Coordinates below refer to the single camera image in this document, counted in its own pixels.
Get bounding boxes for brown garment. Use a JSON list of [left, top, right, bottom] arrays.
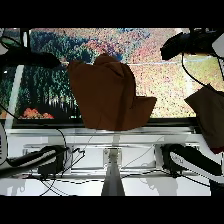
[[184, 84, 224, 155], [67, 53, 158, 132]]

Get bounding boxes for black cable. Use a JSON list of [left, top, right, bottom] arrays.
[[180, 42, 209, 88], [54, 128, 70, 151]]

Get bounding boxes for silver frame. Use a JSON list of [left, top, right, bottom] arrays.
[[0, 125, 224, 197]]

